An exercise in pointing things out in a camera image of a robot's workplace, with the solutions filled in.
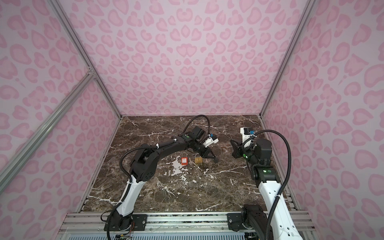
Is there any brass padlock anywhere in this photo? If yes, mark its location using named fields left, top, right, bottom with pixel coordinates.
left=194, top=155, right=204, bottom=165

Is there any red padlock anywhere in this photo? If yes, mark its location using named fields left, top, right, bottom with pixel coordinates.
left=181, top=153, right=189, bottom=166

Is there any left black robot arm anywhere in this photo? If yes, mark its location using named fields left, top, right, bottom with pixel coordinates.
left=104, top=127, right=219, bottom=232

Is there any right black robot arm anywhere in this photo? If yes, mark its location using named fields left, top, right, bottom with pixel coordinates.
left=231, top=139, right=302, bottom=240

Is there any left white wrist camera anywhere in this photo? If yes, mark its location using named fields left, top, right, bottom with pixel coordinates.
left=189, top=127, right=219, bottom=148

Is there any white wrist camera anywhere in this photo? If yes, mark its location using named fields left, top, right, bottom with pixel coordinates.
left=189, top=127, right=219, bottom=148
left=240, top=127, right=255, bottom=143

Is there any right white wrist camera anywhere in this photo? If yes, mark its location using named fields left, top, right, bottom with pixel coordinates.
left=240, top=127, right=255, bottom=143

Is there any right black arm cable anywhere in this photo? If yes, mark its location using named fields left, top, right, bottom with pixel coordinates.
left=242, top=129, right=292, bottom=240

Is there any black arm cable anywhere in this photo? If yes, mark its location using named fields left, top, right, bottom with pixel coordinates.
left=106, top=114, right=211, bottom=240
left=242, top=129, right=292, bottom=240

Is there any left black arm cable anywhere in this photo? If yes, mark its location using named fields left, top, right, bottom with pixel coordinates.
left=106, top=114, right=211, bottom=240

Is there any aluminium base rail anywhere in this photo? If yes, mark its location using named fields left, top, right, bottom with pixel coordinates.
left=56, top=211, right=316, bottom=235

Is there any diagonal aluminium frame strut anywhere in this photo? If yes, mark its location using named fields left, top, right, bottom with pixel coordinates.
left=1, top=71, right=95, bottom=193

